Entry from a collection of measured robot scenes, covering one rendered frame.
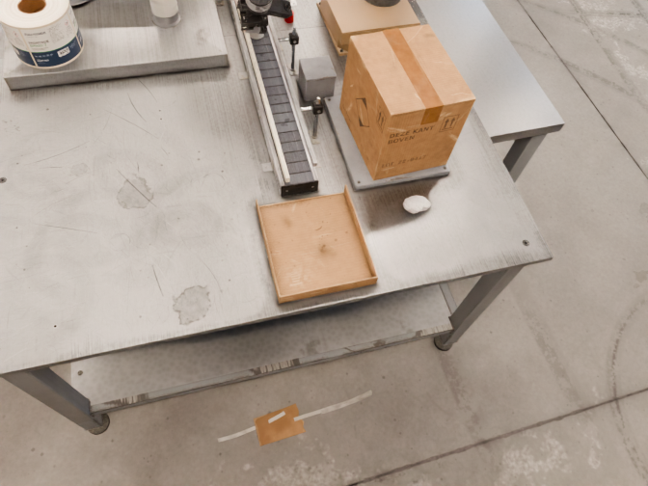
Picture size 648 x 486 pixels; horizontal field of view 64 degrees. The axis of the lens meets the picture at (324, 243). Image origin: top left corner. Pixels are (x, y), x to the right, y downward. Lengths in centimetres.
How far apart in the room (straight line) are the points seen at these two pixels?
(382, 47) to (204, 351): 117
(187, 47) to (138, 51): 15
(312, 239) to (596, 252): 171
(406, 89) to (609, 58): 256
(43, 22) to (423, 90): 108
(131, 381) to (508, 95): 161
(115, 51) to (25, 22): 25
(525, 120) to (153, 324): 132
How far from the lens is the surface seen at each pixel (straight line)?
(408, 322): 203
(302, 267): 137
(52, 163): 168
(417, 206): 149
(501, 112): 188
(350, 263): 139
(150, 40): 189
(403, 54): 150
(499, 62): 206
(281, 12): 169
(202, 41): 187
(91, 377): 200
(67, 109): 180
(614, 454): 245
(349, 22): 190
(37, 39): 180
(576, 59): 372
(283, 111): 163
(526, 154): 204
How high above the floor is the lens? 205
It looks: 59 degrees down
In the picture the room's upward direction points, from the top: 10 degrees clockwise
